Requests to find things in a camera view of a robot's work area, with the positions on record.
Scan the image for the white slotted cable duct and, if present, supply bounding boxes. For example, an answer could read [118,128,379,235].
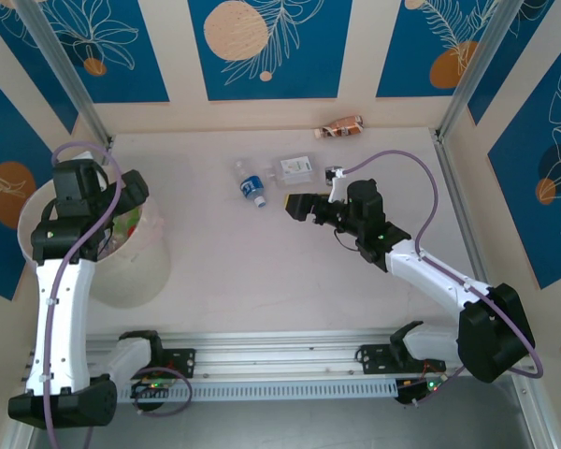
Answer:
[114,379,399,404]

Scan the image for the aluminium frame leg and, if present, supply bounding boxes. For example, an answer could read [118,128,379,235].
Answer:
[511,373,560,449]

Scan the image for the grey metal sheet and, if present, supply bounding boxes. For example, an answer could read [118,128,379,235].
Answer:
[27,376,534,449]

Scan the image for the brown label drink bottle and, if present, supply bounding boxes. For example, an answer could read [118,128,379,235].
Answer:
[314,114,366,140]

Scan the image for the clear bottle blue label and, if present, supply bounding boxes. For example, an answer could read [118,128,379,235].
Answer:
[233,160,268,209]

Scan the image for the aluminium frame post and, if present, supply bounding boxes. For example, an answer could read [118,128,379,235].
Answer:
[437,0,541,141]
[13,0,115,150]

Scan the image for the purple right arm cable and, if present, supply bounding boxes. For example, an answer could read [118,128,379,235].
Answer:
[343,149,543,409]

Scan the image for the square clear bottle white label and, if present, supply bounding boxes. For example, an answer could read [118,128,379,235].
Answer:
[265,152,318,189]

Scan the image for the small circuit board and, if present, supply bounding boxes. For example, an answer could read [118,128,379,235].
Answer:
[130,378,174,399]
[395,377,450,407]

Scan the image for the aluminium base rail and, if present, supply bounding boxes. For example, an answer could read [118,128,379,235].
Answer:
[21,329,537,385]

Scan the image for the white round bin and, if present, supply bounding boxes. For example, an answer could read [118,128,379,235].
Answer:
[17,180,172,310]

